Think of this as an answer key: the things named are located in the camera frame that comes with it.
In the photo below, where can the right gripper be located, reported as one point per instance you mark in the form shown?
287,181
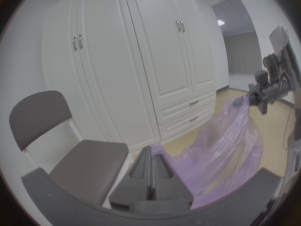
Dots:
274,93

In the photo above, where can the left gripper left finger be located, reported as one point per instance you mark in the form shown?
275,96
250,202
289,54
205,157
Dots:
138,168

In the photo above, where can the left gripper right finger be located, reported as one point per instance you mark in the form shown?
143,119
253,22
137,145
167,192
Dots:
164,173

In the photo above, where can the purple plastic bag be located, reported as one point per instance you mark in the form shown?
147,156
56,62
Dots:
223,149

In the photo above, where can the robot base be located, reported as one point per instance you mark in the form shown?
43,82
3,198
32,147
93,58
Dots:
294,154

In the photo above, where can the grey padded white chair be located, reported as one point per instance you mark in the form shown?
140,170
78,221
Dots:
89,163

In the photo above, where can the beige curtain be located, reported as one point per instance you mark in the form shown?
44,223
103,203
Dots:
242,53

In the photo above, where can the ceiling light panel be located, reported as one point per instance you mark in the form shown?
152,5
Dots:
221,22

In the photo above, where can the white wardrobe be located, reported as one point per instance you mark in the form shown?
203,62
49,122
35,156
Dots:
141,55

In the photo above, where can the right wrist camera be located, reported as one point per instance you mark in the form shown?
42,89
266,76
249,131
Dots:
261,78

